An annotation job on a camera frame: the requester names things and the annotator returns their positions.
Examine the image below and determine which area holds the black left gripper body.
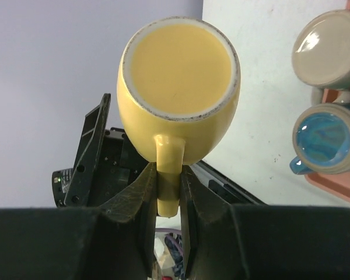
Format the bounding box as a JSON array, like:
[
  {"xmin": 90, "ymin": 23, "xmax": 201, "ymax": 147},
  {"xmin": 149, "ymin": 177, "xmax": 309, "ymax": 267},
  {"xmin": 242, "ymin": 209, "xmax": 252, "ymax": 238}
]
[{"xmin": 51, "ymin": 127, "xmax": 152, "ymax": 208}]

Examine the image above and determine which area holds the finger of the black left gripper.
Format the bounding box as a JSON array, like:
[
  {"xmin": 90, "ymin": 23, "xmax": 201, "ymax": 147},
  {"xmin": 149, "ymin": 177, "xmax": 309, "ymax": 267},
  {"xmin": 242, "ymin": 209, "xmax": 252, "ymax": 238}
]
[{"xmin": 64, "ymin": 93, "xmax": 111, "ymax": 207}]

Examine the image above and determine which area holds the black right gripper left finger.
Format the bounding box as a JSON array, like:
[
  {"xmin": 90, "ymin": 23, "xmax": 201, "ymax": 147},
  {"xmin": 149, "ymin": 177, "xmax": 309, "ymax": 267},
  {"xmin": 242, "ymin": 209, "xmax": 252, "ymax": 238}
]
[{"xmin": 0, "ymin": 163, "xmax": 157, "ymax": 279}]

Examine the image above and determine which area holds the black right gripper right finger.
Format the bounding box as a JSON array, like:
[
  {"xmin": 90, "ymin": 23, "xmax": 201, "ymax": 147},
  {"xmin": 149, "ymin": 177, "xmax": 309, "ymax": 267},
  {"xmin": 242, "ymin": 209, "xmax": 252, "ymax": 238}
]
[{"xmin": 180, "ymin": 166, "xmax": 350, "ymax": 279}]

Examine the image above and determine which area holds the yellow ceramic mug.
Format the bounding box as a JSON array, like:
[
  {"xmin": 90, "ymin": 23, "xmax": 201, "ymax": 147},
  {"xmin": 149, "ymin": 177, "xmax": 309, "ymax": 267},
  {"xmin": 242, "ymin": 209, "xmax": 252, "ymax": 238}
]
[{"xmin": 117, "ymin": 16, "xmax": 241, "ymax": 218}]

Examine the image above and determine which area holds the blue glazed mug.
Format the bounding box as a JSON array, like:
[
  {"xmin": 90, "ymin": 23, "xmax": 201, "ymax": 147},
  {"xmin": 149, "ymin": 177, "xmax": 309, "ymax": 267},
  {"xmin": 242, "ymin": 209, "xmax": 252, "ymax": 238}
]
[{"xmin": 289, "ymin": 103, "xmax": 350, "ymax": 175}]

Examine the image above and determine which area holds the cream dragon pattern mug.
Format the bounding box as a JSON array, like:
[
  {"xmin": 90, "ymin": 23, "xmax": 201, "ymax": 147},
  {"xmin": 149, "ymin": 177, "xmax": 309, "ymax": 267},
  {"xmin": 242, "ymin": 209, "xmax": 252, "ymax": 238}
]
[{"xmin": 291, "ymin": 9, "xmax": 350, "ymax": 103}]

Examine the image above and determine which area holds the salmon pink plastic tray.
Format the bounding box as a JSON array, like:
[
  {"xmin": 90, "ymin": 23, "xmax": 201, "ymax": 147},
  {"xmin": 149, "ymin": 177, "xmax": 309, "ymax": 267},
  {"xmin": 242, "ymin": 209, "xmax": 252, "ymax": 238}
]
[{"xmin": 304, "ymin": 1, "xmax": 350, "ymax": 202}]

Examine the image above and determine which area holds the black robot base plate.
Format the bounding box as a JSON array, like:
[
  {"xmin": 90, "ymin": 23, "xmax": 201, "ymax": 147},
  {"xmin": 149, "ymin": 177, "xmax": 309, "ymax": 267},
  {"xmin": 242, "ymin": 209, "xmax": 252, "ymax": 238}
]
[{"xmin": 191, "ymin": 161, "xmax": 265, "ymax": 205}]

